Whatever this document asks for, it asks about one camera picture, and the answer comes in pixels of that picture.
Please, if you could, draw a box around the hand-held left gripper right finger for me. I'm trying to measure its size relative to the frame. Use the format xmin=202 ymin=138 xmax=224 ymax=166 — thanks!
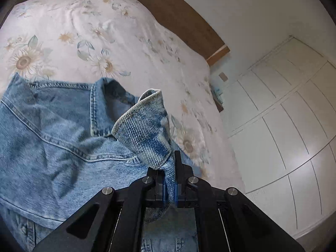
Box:
xmin=174 ymin=151 xmax=306 ymax=252

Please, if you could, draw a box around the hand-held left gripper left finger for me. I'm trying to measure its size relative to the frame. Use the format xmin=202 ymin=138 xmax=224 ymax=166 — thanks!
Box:
xmin=33 ymin=167 xmax=166 ymax=252

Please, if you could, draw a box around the blue denim jacket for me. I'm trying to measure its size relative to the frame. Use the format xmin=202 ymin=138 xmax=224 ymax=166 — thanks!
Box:
xmin=0 ymin=73 xmax=202 ymax=252

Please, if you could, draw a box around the wooden nightstand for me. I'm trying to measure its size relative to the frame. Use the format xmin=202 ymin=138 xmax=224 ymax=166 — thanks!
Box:
xmin=210 ymin=84 xmax=224 ymax=113

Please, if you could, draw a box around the white built-in wardrobe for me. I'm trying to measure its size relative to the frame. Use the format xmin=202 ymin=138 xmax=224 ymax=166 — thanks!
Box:
xmin=220 ymin=35 xmax=336 ymax=238

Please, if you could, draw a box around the wooden headboard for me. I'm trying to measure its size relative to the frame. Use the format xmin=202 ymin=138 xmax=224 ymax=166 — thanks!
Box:
xmin=96 ymin=0 xmax=231 ymax=67

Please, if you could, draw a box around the bed with floral sheet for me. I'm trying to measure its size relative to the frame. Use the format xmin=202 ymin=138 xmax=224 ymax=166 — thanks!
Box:
xmin=0 ymin=0 xmax=246 ymax=195

